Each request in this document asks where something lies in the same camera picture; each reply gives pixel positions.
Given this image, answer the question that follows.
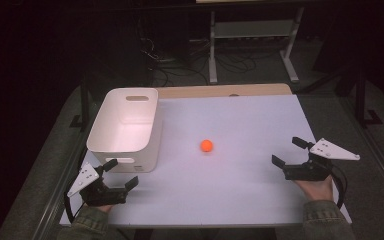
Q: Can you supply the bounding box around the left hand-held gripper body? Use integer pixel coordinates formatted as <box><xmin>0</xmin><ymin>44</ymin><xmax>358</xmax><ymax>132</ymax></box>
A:
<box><xmin>66</xmin><ymin>162</ymin><xmax>128</xmax><ymax>207</ymax></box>

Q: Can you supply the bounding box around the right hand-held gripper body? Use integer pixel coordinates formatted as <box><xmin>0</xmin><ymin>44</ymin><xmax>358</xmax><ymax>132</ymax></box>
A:
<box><xmin>282</xmin><ymin>137</ymin><xmax>361</xmax><ymax>182</ymax></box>

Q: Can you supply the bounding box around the white plastic bin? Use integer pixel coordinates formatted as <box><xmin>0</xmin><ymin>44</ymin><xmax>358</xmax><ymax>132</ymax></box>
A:
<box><xmin>85</xmin><ymin>87</ymin><xmax>164</xmax><ymax>174</ymax></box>

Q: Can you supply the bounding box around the orange ball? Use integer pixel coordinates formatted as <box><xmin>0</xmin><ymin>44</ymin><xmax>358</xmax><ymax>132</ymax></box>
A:
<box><xmin>199</xmin><ymin>139</ymin><xmax>214</xmax><ymax>153</ymax></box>

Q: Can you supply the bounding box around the person's left hand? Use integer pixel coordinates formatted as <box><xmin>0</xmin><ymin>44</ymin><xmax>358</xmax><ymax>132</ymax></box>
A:
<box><xmin>94</xmin><ymin>204</ymin><xmax>115</xmax><ymax>214</ymax></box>

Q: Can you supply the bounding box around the person's right hand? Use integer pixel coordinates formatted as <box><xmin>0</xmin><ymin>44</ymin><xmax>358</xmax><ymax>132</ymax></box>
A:
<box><xmin>294</xmin><ymin>176</ymin><xmax>335</xmax><ymax>203</ymax></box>

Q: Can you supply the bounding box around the black metal stand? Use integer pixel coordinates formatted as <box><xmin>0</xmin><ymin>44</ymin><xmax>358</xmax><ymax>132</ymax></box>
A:
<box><xmin>354</xmin><ymin>68</ymin><xmax>384</xmax><ymax>128</ymax></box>
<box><xmin>69</xmin><ymin>71</ymin><xmax>92</xmax><ymax>132</ymax></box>

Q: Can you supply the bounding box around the white metal stand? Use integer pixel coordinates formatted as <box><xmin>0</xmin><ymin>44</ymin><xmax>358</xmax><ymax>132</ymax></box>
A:
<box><xmin>208</xmin><ymin>6</ymin><xmax>305</xmax><ymax>85</ymax></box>

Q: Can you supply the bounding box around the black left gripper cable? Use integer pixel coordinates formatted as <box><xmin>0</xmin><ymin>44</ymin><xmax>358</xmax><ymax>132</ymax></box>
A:
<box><xmin>63</xmin><ymin>194</ymin><xmax>85</xmax><ymax>224</ymax></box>

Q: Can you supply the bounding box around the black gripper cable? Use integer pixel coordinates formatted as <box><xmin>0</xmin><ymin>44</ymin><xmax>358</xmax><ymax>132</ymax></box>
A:
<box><xmin>63</xmin><ymin>194</ymin><xmax>85</xmax><ymax>224</ymax></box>
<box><xmin>329</xmin><ymin>164</ymin><xmax>349</xmax><ymax>210</ymax></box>

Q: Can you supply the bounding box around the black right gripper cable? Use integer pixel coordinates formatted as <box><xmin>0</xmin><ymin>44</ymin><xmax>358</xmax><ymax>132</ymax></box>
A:
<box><xmin>329</xmin><ymin>164</ymin><xmax>349</xmax><ymax>210</ymax></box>

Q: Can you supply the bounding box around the tangle of floor cables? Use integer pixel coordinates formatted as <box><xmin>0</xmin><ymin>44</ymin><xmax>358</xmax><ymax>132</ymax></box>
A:
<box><xmin>139</xmin><ymin>35</ymin><xmax>258</xmax><ymax>88</ymax></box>

